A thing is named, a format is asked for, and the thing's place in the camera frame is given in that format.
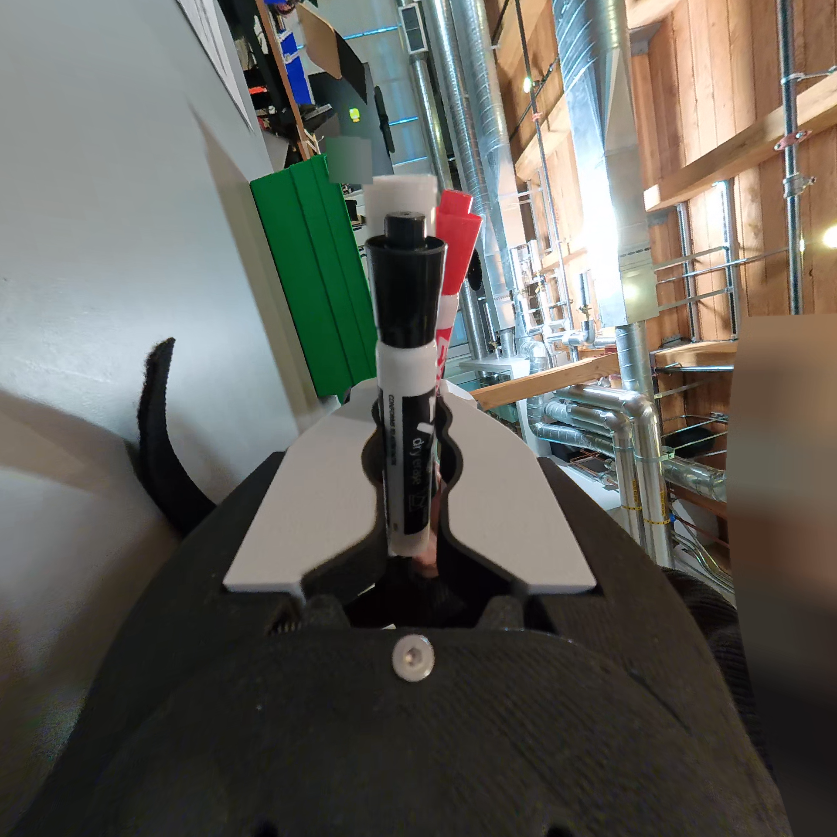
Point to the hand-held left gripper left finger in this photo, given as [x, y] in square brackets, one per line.
[307, 510]

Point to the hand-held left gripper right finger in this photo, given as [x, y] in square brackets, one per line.
[516, 510]

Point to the black dry erase marker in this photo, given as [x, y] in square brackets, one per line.
[399, 193]
[405, 294]

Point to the red dry erase marker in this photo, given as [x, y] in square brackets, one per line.
[458, 248]

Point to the wooden railing beam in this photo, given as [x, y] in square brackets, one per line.
[549, 379]

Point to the silver insulated pipes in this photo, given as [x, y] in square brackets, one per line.
[628, 418]

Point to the green plastic bin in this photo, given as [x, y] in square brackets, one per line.
[314, 274]

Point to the person's black sweater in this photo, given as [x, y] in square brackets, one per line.
[713, 654]

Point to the black disc on rod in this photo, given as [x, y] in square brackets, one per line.
[476, 268]

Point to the black monitor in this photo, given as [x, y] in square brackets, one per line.
[353, 85]

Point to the white paper sheet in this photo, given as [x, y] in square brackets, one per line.
[216, 52]

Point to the round silver duct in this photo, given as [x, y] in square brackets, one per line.
[471, 131]

